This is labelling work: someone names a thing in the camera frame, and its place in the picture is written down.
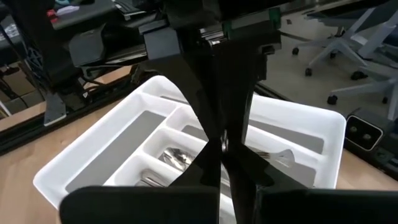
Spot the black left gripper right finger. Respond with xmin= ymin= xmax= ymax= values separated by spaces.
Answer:
xmin=221 ymin=145 xmax=398 ymax=224

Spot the white plastic cutlery tray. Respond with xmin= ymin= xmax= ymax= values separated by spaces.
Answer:
xmin=32 ymin=74 xmax=347 ymax=218

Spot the black camera box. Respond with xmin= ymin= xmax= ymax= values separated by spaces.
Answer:
xmin=343 ymin=108 xmax=394 ymax=152

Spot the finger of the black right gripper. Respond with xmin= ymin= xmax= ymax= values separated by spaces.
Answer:
xmin=219 ymin=46 xmax=268 ymax=147
xmin=139 ymin=55 xmax=218 ymax=144

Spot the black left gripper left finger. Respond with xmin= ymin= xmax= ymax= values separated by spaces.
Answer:
xmin=58 ymin=139 xmax=222 ymax=224

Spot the white office chair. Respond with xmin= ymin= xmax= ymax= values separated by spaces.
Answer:
xmin=326 ymin=67 xmax=398 ymax=122
xmin=292 ymin=6 xmax=398 ymax=77

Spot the grey metal plate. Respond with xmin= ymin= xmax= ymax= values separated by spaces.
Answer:
xmin=43 ymin=90 xmax=68 ymax=127

